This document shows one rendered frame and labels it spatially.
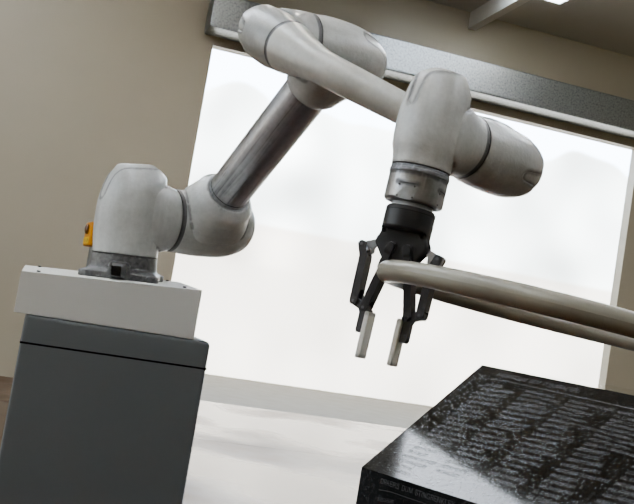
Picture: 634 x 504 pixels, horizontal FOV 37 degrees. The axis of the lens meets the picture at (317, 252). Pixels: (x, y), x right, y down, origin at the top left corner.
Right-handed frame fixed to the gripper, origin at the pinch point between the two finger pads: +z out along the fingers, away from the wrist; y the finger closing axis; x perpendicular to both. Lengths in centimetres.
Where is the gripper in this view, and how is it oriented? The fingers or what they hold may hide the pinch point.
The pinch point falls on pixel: (380, 340)
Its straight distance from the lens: 139.6
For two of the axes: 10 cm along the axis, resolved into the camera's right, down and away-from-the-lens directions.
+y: 8.9, 1.9, -4.2
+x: 3.9, 1.6, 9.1
